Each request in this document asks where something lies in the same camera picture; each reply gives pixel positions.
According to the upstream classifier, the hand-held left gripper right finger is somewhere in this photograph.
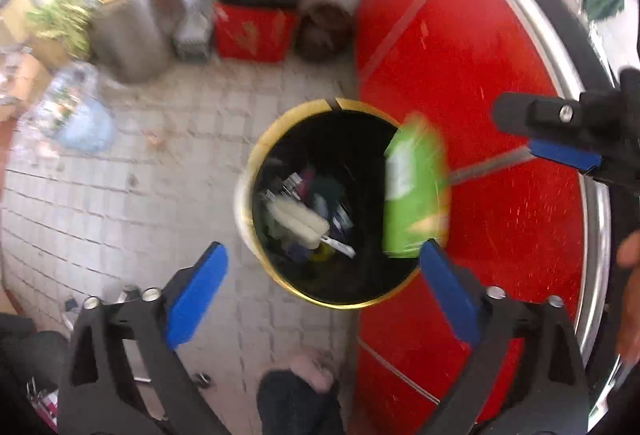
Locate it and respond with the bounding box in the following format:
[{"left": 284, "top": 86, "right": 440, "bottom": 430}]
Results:
[{"left": 419, "top": 238, "right": 590, "bottom": 435}]

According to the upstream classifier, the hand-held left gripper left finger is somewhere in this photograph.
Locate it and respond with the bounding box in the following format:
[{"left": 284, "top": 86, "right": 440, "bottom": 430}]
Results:
[{"left": 57, "top": 241, "right": 230, "bottom": 435}]

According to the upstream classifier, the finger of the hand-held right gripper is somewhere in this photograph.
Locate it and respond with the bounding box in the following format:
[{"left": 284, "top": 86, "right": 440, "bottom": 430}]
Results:
[
  {"left": 491, "top": 92, "right": 623, "bottom": 150},
  {"left": 526, "top": 139, "right": 604, "bottom": 174}
]

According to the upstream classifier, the lime green snack packet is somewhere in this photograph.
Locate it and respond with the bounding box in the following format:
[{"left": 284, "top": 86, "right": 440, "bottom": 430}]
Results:
[{"left": 382, "top": 112, "right": 451, "bottom": 259}]

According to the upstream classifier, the gold rimmed trash bin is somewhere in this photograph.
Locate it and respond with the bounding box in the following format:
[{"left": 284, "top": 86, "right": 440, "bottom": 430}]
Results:
[{"left": 234, "top": 97, "right": 451, "bottom": 311}]

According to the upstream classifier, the person's right hand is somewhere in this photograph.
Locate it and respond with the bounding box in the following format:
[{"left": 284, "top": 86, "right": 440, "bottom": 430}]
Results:
[{"left": 615, "top": 229, "right": 640, "bottom": 366}]

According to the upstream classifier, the red counter cabinet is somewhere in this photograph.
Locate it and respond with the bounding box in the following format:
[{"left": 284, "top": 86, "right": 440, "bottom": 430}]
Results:
[{"left": 347, "top": 0, "right": 618, "bottom": 435}]

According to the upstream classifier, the person's shoe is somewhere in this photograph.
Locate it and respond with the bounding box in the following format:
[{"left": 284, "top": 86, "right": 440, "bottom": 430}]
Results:
[{"left": 287, "top": 351, "right": 342, "bottom": 393}]

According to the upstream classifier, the person's leg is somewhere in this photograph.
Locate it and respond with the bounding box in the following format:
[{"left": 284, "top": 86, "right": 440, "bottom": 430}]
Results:
[{"left": 256, "top": 369, "right": 347, "bottom": 435}]

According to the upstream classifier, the bag of plastic bottles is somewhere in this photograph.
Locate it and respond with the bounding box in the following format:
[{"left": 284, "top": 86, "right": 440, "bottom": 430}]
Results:
[{"left": 22, "top": 60, "right": 117, "bottom": 156}]

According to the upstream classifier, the brown woven basket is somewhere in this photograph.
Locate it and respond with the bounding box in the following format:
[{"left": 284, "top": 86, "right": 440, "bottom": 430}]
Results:
[{"left": 295, "top": 2, "right": 355, "bottom": 63}]

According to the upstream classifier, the silver metal bin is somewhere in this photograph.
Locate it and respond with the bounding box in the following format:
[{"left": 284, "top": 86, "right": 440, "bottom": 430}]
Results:
[{"left": 90, "top": 0, "right": 173, "bottom": 84}]

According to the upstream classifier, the red storage box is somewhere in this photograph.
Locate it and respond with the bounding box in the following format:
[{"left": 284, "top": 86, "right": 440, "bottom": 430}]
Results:
[{"left": 212, "top": 1, "right": 298, "bottom": 64}]

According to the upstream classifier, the green potted plant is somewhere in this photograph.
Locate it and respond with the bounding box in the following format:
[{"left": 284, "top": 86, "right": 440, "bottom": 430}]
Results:
[{"left": 25, "top": 0, "right": 98, "bottom": 58}]

